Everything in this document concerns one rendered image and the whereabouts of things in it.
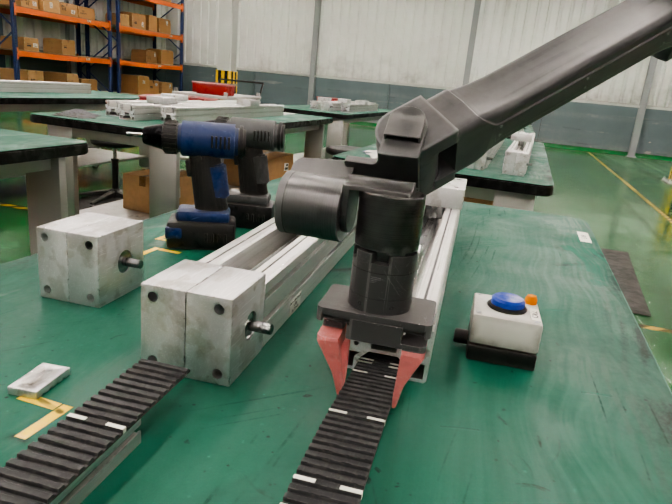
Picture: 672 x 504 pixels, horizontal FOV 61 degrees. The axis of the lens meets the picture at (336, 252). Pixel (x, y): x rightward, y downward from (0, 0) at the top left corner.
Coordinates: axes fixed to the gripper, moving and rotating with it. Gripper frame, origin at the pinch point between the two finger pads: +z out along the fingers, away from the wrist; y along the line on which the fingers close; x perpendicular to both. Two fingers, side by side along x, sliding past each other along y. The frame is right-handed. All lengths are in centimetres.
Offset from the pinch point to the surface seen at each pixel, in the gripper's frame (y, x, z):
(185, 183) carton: 161, -273, 40
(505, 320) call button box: -13.0, -16.0, -3.5
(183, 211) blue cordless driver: 40, -39, -4
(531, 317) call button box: -16.1, -17.7, -3.9
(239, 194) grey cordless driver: 38, -59, -5
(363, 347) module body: 2.0, -8.2, -0.5
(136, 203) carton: 184, -256, 53
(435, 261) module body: -3.9, -26.6, -6.3
